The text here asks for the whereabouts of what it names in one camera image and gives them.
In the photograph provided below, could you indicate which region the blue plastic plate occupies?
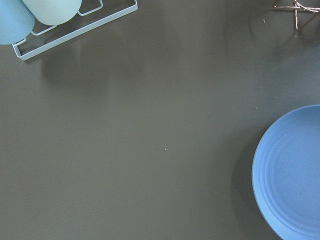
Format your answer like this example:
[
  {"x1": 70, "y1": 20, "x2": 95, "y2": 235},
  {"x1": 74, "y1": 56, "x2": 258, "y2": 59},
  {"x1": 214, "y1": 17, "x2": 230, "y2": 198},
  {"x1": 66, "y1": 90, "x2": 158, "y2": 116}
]
[{"x1": 251, "y1": 105, "x2": 320, "y2": 240}]

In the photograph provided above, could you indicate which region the blue plastic cup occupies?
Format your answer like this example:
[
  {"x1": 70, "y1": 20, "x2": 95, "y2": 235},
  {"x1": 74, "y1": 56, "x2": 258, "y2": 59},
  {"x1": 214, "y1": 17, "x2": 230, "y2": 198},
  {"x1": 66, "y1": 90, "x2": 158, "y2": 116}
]
[{"x1": 0, "y1": 0, "x2": 35, "y2": 45}]

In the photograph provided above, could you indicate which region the pale green plastic cup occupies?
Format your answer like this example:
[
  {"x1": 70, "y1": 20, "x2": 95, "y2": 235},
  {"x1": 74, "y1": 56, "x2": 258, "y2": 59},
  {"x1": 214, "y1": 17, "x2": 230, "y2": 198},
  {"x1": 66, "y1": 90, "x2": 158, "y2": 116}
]
[{"x1": 22, "y1": 0, "x2": 82, "y2": 26}]

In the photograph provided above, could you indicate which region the copper wire bottle rack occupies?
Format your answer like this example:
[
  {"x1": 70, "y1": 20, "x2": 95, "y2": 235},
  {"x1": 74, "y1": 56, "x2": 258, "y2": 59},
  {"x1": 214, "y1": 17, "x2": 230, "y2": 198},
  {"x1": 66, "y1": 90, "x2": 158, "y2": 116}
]
[{"x1": 271, "y1": 0, "x2": 320, "y2": 38}]

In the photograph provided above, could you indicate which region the white wire cup rack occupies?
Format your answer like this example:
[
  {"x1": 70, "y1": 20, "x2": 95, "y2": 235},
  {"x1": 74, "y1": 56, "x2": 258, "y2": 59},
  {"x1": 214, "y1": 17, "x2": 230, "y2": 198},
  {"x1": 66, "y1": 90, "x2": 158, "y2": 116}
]
[{"x1": 12, "y1": 0, "x2": 139, "y2": 61}]

